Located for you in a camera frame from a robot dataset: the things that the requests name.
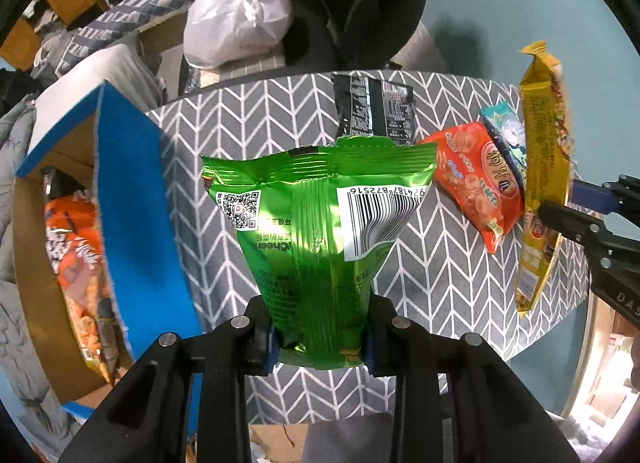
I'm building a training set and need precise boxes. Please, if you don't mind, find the red-orange biscuit packet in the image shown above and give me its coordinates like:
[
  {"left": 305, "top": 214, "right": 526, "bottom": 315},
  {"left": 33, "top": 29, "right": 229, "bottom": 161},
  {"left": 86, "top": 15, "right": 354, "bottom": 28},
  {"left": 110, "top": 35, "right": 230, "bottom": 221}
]
[{"left": 417, "top": 122, "right": 526, "bottom": 255}]

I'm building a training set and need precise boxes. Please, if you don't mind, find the white plastic bag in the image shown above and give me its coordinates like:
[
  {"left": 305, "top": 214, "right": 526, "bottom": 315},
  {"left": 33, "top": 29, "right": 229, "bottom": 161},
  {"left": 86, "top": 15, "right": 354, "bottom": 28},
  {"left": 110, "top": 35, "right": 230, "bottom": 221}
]
[{"left": 183, "top": 0, "right": 293, "bottom": 68}]

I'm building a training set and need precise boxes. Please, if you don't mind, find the teal cartoon snack packet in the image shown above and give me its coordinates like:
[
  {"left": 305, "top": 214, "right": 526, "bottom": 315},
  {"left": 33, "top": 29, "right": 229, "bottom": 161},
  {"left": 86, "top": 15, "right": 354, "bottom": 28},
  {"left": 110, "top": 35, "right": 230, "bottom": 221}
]
[{"left": 479, "top": 100, "right": 528, "bottom": 188}]

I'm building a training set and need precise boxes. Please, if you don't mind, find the green chip bag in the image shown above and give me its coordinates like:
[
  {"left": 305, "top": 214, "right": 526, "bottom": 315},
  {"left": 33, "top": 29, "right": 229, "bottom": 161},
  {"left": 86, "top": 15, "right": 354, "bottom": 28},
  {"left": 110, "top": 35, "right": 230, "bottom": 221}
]
[{"left": 200, "top": 135, "right": 437, "bottom": 371}]

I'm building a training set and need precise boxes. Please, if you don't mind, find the grey checked cushion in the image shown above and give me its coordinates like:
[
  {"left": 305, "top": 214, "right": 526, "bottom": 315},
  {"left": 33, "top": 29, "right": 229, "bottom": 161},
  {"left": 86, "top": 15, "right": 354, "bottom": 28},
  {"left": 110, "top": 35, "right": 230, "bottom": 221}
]
[{"left": 180, "top": 50, "right": 286, "bottom": 94}]

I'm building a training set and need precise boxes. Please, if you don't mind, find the black office chair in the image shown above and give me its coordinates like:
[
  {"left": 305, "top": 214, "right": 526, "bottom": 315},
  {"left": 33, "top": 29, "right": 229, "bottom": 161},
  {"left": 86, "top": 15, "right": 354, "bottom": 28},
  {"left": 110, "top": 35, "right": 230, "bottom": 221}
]
[{"left": 280, "top": 0, "right": 451, "bottom": 78}]

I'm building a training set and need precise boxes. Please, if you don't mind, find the orange chip bag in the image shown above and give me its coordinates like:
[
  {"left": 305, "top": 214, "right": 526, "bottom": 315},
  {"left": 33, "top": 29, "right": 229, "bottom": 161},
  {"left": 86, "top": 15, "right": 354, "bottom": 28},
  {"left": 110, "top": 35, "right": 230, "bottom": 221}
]
[{"left": 42, "top": 168, "right": 121, "bottom": 384}]

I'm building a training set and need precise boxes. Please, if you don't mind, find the grey duvet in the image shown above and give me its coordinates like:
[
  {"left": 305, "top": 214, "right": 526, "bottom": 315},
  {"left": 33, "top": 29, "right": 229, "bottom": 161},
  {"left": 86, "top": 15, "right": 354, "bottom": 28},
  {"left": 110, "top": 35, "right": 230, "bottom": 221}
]
[{"left": 0, "top": 93, "right": 76, "bottom": 463}]

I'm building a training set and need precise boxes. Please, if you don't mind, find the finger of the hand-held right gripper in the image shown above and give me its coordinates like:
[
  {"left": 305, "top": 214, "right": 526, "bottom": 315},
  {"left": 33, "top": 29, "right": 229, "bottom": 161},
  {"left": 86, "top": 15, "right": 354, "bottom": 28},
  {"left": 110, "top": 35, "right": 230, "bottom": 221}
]
[
  {"left": 537, "top": 199, "right": 613, "bottom": 271},
  {"left": 570, "top": 175, "right": 640, "bottom": 216}
]

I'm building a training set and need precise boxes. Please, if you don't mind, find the blue cardboard box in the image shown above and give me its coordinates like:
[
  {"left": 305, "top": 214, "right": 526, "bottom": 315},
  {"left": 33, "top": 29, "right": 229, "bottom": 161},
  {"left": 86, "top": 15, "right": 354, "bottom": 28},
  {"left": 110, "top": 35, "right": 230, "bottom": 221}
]
[{"left": 14, "top": 82, "right": 203, "bottom": 419}]

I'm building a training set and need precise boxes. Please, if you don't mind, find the long yellow snack packet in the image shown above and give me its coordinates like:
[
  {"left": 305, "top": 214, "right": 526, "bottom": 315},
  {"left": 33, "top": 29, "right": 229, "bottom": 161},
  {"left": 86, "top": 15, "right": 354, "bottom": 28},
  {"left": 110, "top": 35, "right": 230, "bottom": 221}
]
[{"left": 514, "top": 40, "right": 576, "bottom": 314}]

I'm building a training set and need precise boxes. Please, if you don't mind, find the black snack packet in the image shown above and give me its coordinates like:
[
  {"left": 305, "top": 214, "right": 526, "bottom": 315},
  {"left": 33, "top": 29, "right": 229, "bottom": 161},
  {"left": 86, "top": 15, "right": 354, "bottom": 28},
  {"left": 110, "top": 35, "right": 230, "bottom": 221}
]
[{"left": 331, "top": 72, "right": 416, "bottom": 144}]

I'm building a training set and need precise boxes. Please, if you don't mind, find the checked folding bed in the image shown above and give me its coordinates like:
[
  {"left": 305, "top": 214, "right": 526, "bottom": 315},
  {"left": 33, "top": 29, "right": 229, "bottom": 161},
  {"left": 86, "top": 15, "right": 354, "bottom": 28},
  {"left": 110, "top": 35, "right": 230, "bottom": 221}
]
[{"left": 30, "top": 0, "right": 201, "bottom": 88}]

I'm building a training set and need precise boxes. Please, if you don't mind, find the grey herringbone table cover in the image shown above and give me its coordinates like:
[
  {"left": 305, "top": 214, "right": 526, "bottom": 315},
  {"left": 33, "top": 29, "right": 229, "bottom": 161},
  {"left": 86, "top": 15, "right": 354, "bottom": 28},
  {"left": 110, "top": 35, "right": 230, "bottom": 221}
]
[{"left": 145, "top": 70, "right": 591, "bottom": 426}]

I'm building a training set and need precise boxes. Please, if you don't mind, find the bed with grey sheet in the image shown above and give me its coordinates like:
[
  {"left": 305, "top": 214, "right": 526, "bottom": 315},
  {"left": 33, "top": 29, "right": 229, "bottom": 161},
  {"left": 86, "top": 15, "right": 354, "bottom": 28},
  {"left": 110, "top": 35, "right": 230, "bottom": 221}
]
[{"left": 27, "top": 43, "right": 166, "bottom": 154}]

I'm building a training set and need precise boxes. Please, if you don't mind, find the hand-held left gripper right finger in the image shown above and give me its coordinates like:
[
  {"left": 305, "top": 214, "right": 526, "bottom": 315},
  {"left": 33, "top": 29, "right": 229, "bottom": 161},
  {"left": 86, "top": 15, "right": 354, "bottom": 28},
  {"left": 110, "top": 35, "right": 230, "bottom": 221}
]
[{"left": 362, "top": 295, "right": 583, "bottom": 463}]

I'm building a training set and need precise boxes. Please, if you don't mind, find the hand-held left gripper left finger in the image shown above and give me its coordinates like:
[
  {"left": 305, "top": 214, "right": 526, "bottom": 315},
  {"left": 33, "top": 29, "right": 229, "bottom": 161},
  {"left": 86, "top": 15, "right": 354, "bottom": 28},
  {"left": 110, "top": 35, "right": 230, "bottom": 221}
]
[{"left": 57, "top": 295, "right": 278, "bottom": 463}]

